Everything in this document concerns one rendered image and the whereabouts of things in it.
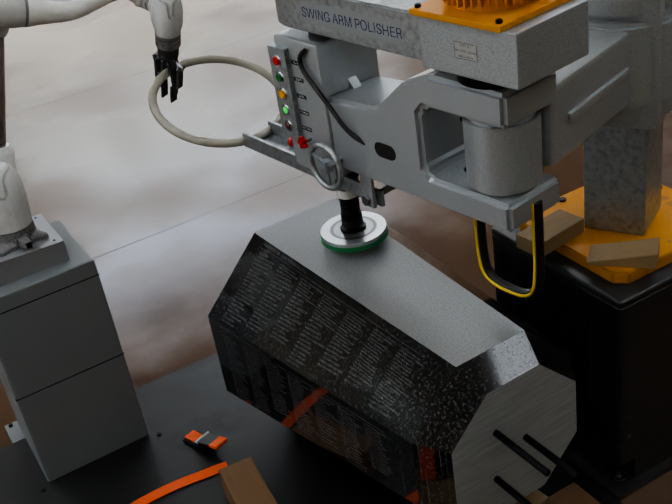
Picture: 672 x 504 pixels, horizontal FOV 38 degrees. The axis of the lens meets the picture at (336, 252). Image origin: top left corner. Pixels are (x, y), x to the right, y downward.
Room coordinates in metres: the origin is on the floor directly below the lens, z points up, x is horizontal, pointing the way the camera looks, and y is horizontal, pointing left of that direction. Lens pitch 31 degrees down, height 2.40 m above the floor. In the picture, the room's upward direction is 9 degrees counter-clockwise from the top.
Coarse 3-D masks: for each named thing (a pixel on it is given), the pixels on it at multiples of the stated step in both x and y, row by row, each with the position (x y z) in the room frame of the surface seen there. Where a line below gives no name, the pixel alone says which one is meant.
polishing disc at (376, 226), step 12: (336, 216) 2.82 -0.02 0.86; (372, 216) 2.78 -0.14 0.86; (324, 228) 2.75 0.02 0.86; (336, 228) 2.74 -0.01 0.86; (372, 228) 2.70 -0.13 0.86; (384, 228) 2.69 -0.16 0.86; (324, 240) 2.69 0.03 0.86; (336, 240) 2.66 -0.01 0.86; (348, 240) 2.65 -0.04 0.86; (360, 240) 2.64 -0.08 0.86; (372, 240) 2.63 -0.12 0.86
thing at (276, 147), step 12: (276, 132) 3.09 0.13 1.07; (252, 144) 3.02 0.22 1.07; (264, 144) 2.96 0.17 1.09; (276, 144) 3.02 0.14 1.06; (288, 144) 3.01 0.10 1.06; (276, 156) 2.91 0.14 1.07; (288, 156) 2.86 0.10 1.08; (300, 168) 2.81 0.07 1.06; (336, 180) 2.65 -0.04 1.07; (348, 180) 2.62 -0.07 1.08; (360, 192) 2.58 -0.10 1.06; (384, 192) 2.54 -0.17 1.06; (384, 204) 2.51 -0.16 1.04
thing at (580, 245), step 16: (576, 192) 2.86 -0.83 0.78; (560, 208) 2.77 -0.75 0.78; (576, 208) 2.75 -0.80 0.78; (528, 224) 2.70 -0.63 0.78; (656, 224) 2.58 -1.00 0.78; (576, 240) 2.56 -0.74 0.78; (592, 240) 2.54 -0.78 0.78; (608, 240) 2.53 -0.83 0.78; (624, 240) 2.51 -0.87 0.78; (576, 256) 2.49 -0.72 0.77; (608, 272) 2.37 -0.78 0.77; (624, 272) 2.35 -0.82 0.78; (640, 272) 2.36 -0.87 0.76
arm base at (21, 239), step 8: (32, 224) 3.00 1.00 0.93; (16, 232) 2.94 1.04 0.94; (24, 232) 2.95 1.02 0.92; (32, 232) 2.98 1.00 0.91; (40, 232) 2.99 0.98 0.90; (0, 240) 2.93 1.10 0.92; (8, 240) 2.92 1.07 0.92; (16, 240) 2.92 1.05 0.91; (24, 240) 2.91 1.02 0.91; (32, 240) 2.95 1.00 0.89; (0, 248) 2.91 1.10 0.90; (8, 248) 2.90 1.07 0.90; (16, 248) 2.92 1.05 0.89; (0, 256) 2.88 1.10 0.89
